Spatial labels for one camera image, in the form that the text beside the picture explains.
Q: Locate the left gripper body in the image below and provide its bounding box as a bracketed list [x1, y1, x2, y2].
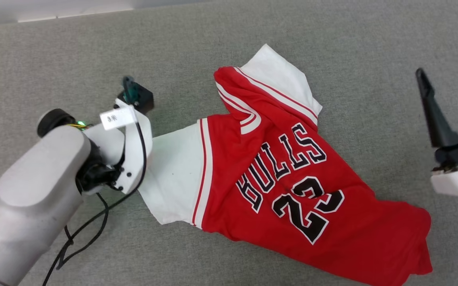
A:
[76, 126, 126, 195]

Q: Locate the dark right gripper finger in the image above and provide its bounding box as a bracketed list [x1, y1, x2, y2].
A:
[415, 68, 458, 149]

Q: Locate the red and white basketball jersey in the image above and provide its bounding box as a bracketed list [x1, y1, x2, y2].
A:
[138, 44, 433, 286]

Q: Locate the thin black cable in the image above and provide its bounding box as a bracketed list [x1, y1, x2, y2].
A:
[42, 119, 148, 286]

